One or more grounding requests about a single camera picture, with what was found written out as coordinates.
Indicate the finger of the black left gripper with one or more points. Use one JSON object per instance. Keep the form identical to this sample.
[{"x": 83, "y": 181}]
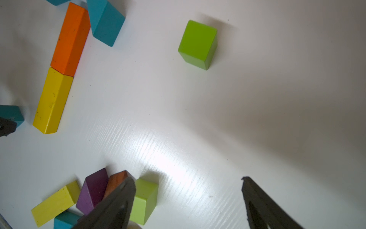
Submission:
[{"x": 7, "y": 127}]

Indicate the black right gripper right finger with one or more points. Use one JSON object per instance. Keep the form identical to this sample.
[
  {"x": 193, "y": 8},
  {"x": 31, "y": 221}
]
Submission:
[{"x": 262, "y": 211}]

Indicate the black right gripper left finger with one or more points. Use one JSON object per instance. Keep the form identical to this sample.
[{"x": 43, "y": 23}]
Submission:
[{"x": 114, "y": 211}]

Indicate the teal triangular prism block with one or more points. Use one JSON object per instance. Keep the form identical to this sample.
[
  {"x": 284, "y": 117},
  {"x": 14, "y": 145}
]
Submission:
[
  {"x": 57, "y": 2},
  {"x": 12, "y": 113},
  {"x": 106, "y": 21}
]

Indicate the purple triangular prism block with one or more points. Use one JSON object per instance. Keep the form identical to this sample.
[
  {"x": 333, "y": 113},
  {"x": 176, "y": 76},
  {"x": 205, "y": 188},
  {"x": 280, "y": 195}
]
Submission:
[{"x": 92, "y": 192}]

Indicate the yellow rectangular block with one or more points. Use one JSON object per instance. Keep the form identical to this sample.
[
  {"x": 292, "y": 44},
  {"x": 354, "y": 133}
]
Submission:
[{"x": 52, "y": 102}]

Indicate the orange rectangular block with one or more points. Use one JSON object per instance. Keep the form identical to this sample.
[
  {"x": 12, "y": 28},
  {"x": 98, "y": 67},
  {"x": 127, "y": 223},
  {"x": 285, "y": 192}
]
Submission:
[{"x": 71, "y": 40}]

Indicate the brown wooden block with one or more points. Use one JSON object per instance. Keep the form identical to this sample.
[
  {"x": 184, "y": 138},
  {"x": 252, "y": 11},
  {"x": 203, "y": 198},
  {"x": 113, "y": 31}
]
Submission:
[{"x": 115, "y": 183}]

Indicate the light green cube block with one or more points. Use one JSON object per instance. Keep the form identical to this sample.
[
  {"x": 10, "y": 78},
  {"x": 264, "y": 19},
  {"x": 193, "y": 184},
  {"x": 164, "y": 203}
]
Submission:
[{"x": 145, "y": 201}]

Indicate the teal rectangular block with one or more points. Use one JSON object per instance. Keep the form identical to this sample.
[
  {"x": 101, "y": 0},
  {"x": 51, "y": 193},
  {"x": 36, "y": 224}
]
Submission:
[{"x": 66, "y": 220}]

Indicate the yellow-green rectangular block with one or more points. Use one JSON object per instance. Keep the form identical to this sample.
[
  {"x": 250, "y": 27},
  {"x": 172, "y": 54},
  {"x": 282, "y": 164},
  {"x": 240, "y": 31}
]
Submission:
[{"x": 56, "y": 204}]

